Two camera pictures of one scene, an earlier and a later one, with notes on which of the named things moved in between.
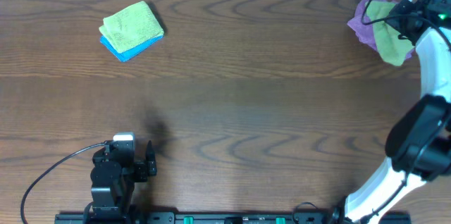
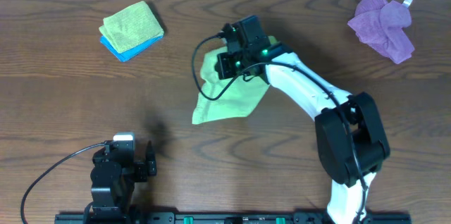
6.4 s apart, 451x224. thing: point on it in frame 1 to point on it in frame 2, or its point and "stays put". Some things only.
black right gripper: x=402 y=6 to x=221 y=67
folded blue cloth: x=127 y=54 stays put
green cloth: x=393 y=48 to x=228 y=98
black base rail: x=232 y=218 stays put
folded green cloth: x=131 y=27 stays put
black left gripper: x=141 y=169 stays put
